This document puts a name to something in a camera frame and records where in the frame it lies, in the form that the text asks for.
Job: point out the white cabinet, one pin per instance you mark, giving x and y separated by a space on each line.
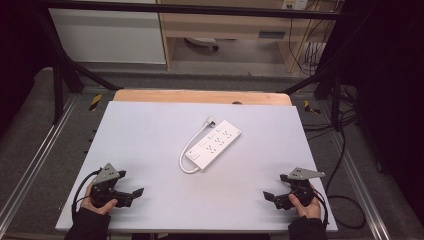
106 36

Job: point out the aluminium floor rail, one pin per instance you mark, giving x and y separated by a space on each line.
361 196
31 160

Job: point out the white wall socket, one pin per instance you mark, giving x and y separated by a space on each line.
294 4

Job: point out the white power strip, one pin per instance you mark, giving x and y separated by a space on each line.
215 143

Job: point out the black curtain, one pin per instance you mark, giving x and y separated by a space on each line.
390 83
20 50

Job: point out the office chair base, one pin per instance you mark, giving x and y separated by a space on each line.
204 42

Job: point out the wooden table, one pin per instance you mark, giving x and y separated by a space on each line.
200 97

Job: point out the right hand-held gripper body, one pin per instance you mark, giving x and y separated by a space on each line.
301 186

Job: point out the person's left hand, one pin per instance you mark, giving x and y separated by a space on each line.
100 209

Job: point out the person's right hand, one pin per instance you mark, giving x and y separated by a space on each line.
311 210

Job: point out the yellow black tape marker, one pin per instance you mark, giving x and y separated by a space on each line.
310 107
95 102

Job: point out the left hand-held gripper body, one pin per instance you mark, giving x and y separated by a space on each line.
106 174

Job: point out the black metal frame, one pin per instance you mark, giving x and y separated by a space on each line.
186 8

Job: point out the light wooden desk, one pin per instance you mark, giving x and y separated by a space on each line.
226 25

